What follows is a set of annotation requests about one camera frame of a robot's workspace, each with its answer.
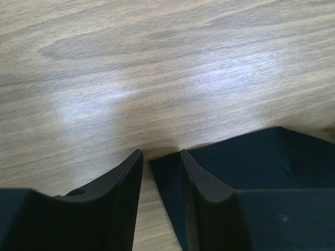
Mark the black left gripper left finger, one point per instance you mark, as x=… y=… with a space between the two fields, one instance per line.
x=100 y=215

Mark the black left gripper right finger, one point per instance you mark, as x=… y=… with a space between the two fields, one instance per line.
x=219 y=217

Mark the black t-shirt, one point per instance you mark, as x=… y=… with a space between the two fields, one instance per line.
x=272 y=158

